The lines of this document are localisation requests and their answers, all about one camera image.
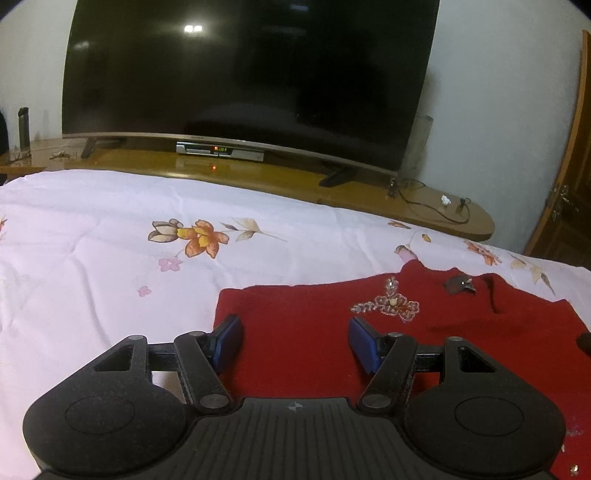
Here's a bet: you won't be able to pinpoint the red beaded knit sweater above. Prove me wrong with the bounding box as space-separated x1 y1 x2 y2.
215 260 590 479

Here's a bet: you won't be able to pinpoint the brown wooden door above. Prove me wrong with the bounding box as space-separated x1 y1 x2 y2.
524 30 591 269

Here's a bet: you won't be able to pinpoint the white floral bed sheet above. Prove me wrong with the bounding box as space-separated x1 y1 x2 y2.
1 170 590 479

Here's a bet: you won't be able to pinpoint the wooden tv console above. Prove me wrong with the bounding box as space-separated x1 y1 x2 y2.
1 137 495 241

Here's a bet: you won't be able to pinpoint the clear glass vase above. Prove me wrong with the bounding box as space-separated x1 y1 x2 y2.
399 115 434 180

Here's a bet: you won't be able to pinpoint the silver set-top box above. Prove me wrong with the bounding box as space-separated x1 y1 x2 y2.
175 141 264 162

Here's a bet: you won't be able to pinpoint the eyeglasses on console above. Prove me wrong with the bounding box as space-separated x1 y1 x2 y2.
49 150 76 161

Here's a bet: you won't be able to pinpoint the large black curved television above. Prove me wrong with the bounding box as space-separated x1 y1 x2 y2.
62 1 439 174

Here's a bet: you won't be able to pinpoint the brass door handle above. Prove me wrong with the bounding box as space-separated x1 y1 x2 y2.
546 183 580 222

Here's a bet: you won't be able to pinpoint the black cable on console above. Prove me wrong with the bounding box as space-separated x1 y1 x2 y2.
386 177 473 226

